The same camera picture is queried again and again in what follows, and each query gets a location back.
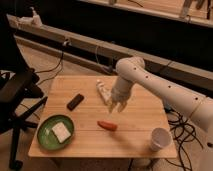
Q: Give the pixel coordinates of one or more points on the wooden table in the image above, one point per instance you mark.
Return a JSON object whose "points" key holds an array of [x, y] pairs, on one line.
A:
{"points": [[143, 113]]}

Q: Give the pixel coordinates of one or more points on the long wooden beam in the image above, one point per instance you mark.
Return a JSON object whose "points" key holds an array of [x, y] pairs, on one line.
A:
{"points": [[198, 79]]}

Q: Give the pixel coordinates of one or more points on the black office chair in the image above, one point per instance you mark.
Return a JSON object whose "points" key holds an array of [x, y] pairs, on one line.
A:
{"points": [[18, 83]]}

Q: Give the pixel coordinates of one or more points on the orange red pepper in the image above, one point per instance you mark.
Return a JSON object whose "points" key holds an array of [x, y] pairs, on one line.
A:
{"points": [[107, 125]]}

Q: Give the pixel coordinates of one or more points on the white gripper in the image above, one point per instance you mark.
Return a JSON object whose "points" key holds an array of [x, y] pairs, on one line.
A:
{"points": [[121, 92]]}

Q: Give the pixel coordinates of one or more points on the black rectangular remote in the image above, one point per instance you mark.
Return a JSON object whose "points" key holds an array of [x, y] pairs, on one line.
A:
{"points": [[75, 102]]}

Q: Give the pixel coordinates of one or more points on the white tube bottle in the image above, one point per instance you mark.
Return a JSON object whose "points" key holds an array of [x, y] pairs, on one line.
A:
{"points": [[103, 91]]}

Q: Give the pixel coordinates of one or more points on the green plate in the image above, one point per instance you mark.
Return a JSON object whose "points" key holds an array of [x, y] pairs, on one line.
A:
{"points": [[45, 136]]}

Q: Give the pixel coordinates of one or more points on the white spray bottle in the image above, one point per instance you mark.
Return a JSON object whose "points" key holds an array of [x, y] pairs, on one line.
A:
{"points": [[33, 20]]}

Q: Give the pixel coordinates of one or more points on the white sponge block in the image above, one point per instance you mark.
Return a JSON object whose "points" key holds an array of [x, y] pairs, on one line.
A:
{"points": [[61, 132]]}

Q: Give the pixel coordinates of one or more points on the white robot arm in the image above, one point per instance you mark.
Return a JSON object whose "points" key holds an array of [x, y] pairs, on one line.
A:
{"points": [[193, 105]]}

